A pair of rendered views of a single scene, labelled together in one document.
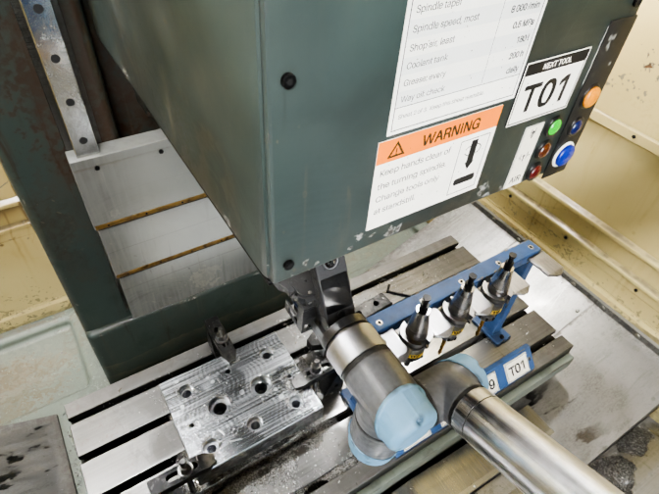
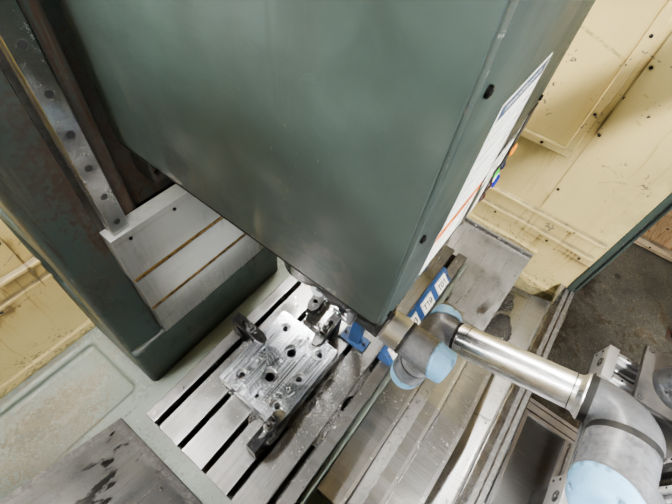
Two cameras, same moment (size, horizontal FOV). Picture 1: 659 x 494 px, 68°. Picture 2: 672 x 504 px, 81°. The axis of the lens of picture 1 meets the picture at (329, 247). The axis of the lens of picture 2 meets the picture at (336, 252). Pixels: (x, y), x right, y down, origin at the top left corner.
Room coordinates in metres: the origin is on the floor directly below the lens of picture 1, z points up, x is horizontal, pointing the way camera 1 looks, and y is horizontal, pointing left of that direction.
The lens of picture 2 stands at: (0.09, 0.25, 2.18)
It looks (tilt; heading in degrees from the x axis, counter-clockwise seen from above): 53 degrees down; 335
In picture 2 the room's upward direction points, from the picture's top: 9 degrees clockwise
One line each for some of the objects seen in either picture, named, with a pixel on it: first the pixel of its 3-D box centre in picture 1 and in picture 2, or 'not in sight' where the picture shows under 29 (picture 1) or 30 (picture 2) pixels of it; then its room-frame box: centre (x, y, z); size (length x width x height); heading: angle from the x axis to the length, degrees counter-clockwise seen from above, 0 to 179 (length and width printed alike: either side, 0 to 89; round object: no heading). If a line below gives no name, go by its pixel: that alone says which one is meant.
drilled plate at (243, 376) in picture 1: (240, 401); (280, 366); (0.53, 0.17, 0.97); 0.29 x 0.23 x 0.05; 125
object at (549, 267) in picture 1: (547, 265); not in sight; (0.79, -0.49, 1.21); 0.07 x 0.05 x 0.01; 35
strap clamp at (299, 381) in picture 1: (318, 376); (325, 332); (0.60, 0.00, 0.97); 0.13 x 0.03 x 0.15; 125
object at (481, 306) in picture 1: (477, 302); not in sight; (0.66, -0.31, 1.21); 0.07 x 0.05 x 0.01; 35
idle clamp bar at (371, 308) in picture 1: (349, 325); (329, 288); (0.78, -0.07, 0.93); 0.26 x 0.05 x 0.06; 130
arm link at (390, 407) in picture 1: (389, 398); (425, 353); (0.31, -0.09, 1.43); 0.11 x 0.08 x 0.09; 35
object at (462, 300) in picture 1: (463, 298); not in sight; (0.63, -0.27, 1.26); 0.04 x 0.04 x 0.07
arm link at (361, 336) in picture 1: (357, 348); (395, 328); (0.38, -0.05, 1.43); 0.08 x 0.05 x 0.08; 125
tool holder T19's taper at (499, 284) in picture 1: (502, 277); not in sight; (0.69, -0.36, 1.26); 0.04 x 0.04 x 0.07
